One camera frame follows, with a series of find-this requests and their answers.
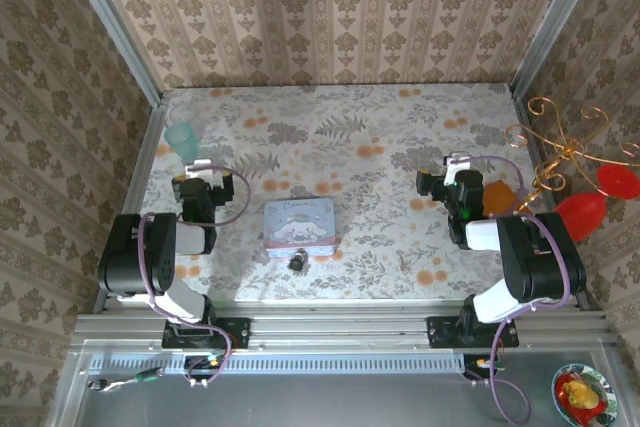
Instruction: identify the clear glass cup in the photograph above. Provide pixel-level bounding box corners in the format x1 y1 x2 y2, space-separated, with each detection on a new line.
169 103 206 141

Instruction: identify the green translucent plastic cup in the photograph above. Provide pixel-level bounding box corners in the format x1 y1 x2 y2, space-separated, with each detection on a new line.
163 121 201 163

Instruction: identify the cartoon print tin box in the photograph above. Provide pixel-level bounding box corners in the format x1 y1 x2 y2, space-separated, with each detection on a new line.
262 196 339 260

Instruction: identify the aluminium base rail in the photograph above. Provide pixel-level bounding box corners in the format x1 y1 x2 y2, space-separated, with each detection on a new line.
73 299 615 349

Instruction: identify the red yellow toy fruit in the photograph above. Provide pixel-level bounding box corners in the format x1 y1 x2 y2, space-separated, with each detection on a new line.
556 373 609 419

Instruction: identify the gold wire stand wooden base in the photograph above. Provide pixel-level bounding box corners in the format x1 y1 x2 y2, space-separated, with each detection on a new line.
481 96 640 218

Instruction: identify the floral patterned table mat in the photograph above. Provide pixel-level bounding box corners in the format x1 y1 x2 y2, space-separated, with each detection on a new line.
117 84 575 304

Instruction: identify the aluminium frame post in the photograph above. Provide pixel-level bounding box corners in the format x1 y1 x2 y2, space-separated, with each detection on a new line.
56 0 167 106
508 0 610 99

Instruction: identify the aluminium side rail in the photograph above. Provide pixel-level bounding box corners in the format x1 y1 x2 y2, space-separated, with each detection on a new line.
93 100 170 314
511 91 592 312

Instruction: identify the patterned ceramic bowl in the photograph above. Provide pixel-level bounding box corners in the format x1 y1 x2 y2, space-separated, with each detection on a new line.
551 363 619 427

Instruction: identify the grey metal shelf panel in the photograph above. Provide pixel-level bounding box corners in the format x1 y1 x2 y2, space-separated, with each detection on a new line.
47 340 632 427

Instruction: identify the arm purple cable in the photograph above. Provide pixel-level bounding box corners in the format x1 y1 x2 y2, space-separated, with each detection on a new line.
138 164 252 389
467 155 574 424

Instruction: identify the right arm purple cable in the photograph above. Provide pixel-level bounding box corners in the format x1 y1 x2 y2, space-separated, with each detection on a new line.
467 155 574 424

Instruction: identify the red round ornament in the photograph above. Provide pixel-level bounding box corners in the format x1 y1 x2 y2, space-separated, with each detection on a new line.
596 162 640 199

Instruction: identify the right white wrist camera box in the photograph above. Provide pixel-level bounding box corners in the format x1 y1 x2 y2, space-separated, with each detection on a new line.
443 151 474 174

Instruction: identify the green black plug with cable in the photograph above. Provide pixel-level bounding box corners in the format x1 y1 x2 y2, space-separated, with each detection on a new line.
87 366 166 393

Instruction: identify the grey slotted cable duct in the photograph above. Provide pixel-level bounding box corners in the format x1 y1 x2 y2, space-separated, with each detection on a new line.
89 351 467 376

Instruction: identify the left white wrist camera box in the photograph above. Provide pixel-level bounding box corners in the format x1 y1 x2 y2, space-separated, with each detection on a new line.
183 158 225 181

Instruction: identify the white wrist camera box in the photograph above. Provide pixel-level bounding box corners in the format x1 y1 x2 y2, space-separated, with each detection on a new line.
183 158 225 181
443 151 474 174

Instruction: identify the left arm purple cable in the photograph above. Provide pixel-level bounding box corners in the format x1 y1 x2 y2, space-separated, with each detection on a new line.
138 164 252 389

